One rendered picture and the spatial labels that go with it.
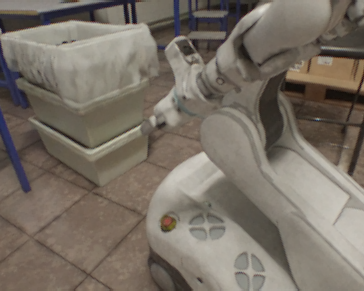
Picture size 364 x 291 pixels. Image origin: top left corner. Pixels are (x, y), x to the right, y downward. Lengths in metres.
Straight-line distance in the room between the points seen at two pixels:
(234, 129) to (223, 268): 0.32
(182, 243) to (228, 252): 0.11
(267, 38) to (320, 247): 0.47
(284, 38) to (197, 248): 0.51
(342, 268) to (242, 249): 0.22
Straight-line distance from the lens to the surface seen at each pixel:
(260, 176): 0.68
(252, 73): 0.44
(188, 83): 0.49
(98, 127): 1.35
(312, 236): 0.70
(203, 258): 0.72
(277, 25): 0.37
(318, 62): 2.54
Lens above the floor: 0.92
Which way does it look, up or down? 32 degrees down
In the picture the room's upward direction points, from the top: 2 degrees counter-clockwise
